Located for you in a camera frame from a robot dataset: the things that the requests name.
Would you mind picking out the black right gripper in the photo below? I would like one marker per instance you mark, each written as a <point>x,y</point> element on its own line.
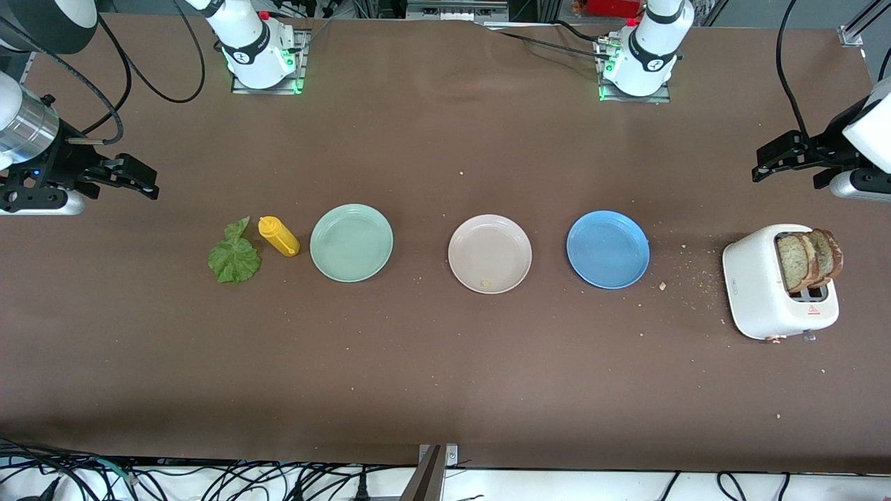
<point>64,161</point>

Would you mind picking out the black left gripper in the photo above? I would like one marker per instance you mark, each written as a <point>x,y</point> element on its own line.
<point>825,148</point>

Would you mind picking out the brown bread slice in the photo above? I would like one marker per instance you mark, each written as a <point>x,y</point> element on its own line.
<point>790,261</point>
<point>832,254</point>

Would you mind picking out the green lettuce leaf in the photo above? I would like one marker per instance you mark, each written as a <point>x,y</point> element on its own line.
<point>235,261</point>

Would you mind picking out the yellow mustard squeeze bottle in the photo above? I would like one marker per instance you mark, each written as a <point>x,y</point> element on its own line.
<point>280,238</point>

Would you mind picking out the blue plate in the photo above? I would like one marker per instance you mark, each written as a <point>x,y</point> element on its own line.
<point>608,250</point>

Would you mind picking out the pale green plate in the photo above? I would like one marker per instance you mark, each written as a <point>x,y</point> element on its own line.
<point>351,243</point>

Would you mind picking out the beige plate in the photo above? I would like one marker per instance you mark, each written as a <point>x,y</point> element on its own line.
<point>490,254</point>

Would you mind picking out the aluminium corner profile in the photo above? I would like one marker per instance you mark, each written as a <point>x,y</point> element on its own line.
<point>850,35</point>

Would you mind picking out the white toaster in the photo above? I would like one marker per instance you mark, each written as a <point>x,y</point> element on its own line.
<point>748,292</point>

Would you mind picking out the red box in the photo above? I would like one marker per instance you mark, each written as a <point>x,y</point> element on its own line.
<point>612,7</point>

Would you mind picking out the grey metal box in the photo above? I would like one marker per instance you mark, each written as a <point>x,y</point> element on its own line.
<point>456,10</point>

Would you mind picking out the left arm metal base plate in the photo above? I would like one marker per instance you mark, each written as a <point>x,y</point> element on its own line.
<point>663,99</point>

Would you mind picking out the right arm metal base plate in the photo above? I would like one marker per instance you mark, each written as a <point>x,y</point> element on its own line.
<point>302,69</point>

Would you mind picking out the aluminium profile with bracket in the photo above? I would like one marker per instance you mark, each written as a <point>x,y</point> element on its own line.
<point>426,480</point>

